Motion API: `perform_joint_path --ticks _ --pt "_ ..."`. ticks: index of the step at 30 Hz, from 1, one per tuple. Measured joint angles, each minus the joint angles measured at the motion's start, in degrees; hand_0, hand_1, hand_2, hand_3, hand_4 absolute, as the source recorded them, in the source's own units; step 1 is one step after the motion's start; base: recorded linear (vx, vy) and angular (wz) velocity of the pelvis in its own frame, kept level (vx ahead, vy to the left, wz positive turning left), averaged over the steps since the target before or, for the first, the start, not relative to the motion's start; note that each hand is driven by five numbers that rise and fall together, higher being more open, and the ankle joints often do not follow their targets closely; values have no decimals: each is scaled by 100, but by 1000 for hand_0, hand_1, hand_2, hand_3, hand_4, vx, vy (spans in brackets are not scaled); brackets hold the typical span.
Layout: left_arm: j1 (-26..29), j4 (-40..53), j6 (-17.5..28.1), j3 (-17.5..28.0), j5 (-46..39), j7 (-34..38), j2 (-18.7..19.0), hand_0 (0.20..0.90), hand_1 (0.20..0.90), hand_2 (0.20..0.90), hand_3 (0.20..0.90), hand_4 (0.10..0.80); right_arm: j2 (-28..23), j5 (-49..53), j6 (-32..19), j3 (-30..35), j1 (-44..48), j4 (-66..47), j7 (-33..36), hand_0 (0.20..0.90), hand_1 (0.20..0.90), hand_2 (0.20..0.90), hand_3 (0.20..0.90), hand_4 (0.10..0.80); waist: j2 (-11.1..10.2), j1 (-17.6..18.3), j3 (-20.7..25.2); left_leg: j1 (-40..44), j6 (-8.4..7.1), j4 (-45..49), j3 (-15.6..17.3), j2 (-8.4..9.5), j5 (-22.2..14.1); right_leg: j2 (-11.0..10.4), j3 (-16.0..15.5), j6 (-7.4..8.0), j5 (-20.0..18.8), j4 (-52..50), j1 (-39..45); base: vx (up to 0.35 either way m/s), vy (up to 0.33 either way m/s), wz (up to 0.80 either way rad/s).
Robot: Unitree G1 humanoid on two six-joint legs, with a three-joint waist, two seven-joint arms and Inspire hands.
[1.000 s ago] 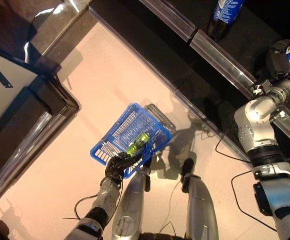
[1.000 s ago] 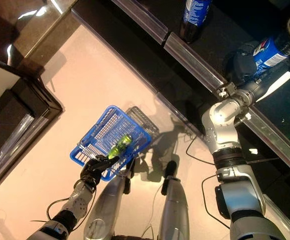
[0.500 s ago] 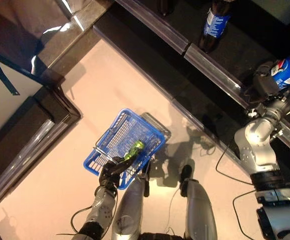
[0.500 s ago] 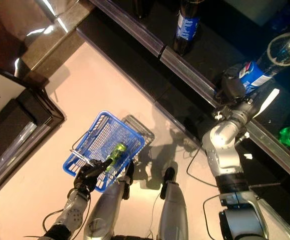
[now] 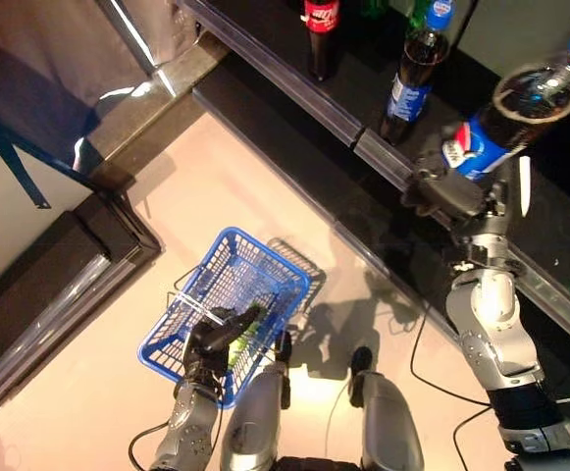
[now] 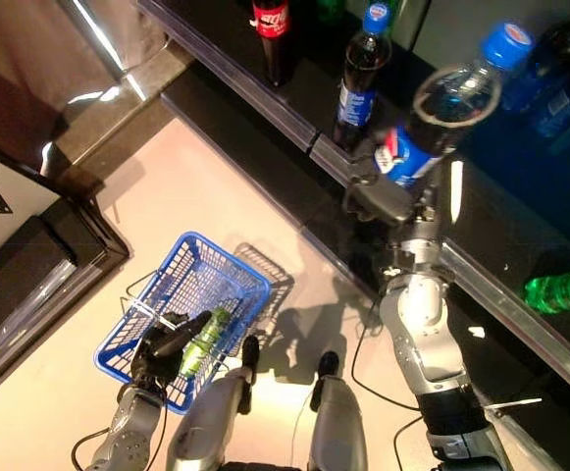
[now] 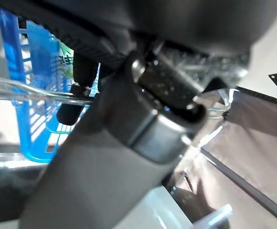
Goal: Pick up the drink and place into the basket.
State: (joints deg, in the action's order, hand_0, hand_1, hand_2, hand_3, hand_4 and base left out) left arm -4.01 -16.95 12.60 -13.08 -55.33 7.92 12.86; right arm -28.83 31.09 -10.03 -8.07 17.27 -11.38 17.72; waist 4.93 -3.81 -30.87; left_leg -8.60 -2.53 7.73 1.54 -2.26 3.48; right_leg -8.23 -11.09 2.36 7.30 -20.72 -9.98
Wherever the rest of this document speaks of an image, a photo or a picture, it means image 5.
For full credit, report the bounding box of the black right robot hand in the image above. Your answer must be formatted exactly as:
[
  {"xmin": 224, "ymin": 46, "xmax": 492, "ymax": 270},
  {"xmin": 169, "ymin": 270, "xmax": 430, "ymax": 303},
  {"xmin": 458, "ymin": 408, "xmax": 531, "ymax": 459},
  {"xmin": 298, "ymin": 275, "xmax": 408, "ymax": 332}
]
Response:
[{"xmin": 400, "ymin": 125, "xmax": 514, "ymax": 226}]

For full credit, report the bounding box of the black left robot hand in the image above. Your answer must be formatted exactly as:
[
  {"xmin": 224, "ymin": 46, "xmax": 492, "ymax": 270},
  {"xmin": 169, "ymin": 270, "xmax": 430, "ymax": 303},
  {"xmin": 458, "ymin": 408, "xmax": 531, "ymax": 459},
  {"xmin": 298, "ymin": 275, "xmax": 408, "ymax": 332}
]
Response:
[{"xmin": 181, "ymin": 303, "xmax": 266, "ymax": 389}]

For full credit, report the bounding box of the blue plastic shopping basket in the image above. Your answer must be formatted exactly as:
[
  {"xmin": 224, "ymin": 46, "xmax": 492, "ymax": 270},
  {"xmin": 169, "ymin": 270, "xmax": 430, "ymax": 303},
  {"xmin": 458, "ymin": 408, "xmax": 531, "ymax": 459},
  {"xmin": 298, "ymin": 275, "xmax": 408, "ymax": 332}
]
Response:
[{"xmin": 136, "ymin": 226, "xmax": 315, "ymax": 411}]

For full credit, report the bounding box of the Pepsi cola bottle blue label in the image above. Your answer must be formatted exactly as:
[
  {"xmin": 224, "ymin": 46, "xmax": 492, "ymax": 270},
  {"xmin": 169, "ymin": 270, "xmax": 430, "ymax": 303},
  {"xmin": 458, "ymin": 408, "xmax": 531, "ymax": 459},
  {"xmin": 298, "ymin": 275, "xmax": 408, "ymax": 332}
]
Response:
[
  {"xmin": 380, "ymin": 0, "xmax": 455, "ymax": 146},
  {"xmin": 440, "ymin": 22, "xmax": 570, "ymax": 182}
]

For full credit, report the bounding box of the silver left robot leg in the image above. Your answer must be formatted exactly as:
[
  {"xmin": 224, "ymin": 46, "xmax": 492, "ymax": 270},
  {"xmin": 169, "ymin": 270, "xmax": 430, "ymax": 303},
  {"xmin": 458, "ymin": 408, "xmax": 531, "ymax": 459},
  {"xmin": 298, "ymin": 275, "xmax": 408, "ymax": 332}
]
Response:
[{"xmin": 219, "ymin": 331, "xmax": 293, "ymax": 471}]

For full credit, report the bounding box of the silver robot leg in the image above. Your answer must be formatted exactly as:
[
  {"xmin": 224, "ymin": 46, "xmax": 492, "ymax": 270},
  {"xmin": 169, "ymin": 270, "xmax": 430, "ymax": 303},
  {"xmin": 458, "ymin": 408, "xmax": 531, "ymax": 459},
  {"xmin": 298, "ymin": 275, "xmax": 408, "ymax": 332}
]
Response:
[
  {"xmin": 347, "ymin": 345, "xmax": 426, "ymax": 471},
  {"xmin": 219, "ymin": 331, "xmax": 293, "ymax": 471}
]

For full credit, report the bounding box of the black metal shelf board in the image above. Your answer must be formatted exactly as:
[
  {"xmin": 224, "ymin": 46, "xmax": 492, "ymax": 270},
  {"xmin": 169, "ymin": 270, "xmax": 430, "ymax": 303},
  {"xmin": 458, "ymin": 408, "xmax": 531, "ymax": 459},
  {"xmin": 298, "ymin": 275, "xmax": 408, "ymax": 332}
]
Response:
[
  {"xmin": 352, "ymin": 28, "xmax": 570, "ymax": 362},
  {"xmin": 179, "ymin": 0, "xmax": 462, "ymax": 148}
]

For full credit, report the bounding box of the black shelf base plinth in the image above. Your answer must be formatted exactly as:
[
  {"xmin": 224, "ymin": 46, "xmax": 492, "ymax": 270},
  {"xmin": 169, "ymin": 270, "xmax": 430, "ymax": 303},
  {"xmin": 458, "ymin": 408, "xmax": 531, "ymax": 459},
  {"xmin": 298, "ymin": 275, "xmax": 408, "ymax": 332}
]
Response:
[{"xmin": 190, "ymin": 48, "xmax": 570, "ymax": 418}]

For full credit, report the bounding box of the black display stand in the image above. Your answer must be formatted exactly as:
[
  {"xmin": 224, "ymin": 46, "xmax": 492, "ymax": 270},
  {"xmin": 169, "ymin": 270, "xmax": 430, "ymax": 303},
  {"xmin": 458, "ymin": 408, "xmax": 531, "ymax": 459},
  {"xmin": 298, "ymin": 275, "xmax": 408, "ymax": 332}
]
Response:
[{"xmin": 0, "ymin": 193, "xmax": 163, "ymax": 433}]

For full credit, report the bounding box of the silver right robot leg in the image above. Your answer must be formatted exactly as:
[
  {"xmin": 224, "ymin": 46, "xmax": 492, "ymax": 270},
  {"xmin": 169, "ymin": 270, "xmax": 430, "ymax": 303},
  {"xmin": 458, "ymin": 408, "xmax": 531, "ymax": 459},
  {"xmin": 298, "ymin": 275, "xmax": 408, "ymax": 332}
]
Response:
[{"xmin": 347, "ymin": 345, "xmax": 426, "ymax": 471}]

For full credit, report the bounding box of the Coca-Cola bottle red label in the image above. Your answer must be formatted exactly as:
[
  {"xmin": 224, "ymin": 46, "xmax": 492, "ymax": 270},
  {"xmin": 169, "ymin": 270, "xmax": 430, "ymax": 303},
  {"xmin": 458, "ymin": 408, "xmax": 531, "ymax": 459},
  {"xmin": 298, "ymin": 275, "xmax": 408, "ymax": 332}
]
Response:
[{"xmin": 303, "ymin": 0, "xmax": 342, "ymax": 82}]

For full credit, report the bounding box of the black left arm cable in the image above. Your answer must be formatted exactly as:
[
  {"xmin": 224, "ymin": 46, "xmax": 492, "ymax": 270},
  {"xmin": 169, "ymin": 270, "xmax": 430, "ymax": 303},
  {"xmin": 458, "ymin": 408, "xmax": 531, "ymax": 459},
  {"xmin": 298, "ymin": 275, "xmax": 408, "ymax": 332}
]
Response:
[{"xmin": 128, "ymin": 420, "xmax": 173, "ymax": 471}]

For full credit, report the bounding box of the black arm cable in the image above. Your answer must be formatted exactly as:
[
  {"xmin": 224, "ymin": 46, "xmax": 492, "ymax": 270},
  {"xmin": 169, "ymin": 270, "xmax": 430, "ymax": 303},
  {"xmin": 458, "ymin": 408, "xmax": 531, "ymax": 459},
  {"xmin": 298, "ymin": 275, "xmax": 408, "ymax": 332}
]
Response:
[
  {"xmin": 128, "ymin": 420, "xmax": 173, "ymax": 471},
  {"xmin": 409, "ymin": 303, "xmax": 494, "ymax": 460}
]

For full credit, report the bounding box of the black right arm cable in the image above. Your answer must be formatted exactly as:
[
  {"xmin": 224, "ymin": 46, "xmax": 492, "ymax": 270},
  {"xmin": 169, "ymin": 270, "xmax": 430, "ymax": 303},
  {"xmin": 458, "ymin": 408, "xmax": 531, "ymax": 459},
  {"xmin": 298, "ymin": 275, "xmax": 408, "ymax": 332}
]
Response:
[{"xmin": 409, "ymin": 303, "xmax": 494, "ymax": 460}]

